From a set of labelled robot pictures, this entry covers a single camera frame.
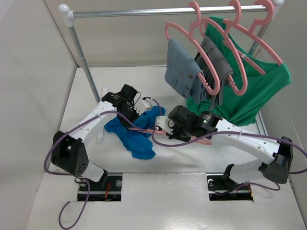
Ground pink plastic hanger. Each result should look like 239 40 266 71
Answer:
127 126 213 146

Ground blue t shirt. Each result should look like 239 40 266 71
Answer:
105 106 165 160

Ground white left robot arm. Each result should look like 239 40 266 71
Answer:
51 84 152 190

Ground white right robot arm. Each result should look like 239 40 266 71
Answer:
168 105 293 189

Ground green t shirt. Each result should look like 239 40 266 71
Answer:
187 25 291 126

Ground pink hanger with jeans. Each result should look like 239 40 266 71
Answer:
164 0 221 96

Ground pink hanger with trousers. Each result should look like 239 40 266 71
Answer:
200 0 248 96

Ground pink hanger with green shirt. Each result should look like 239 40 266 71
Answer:
223 0 284 66

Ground blue denim jeans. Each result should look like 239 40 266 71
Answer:
165 38 205 104

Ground grey trousers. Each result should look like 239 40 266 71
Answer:
194 36 234 111

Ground metal clothes rack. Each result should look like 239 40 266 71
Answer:
58 0 285 101

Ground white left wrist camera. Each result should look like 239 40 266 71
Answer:
135 99 153 114

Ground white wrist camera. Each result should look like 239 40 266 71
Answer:
155 115 175 135
135 99 153 114

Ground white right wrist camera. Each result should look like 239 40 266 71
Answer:
155 115 175 135

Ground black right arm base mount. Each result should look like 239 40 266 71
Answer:
206 164 253 201

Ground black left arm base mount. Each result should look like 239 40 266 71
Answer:
74 174 122 202

